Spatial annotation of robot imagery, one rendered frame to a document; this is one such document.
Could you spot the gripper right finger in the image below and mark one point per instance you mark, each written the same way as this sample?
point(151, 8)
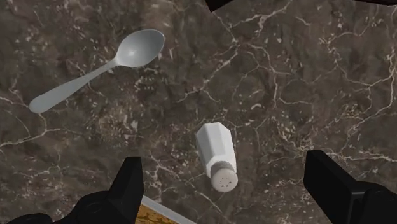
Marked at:
point(335, 189)

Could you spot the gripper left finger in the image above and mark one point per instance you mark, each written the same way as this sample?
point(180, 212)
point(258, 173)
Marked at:
point(122, 189)

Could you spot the white salt shaker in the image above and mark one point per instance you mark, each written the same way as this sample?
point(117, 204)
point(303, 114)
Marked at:
point(217, 155)

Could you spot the white plastic spoon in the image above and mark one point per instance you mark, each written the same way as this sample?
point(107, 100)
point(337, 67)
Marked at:
point(93, 72)

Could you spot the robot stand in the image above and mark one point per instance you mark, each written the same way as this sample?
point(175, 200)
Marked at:
point(215, 3)

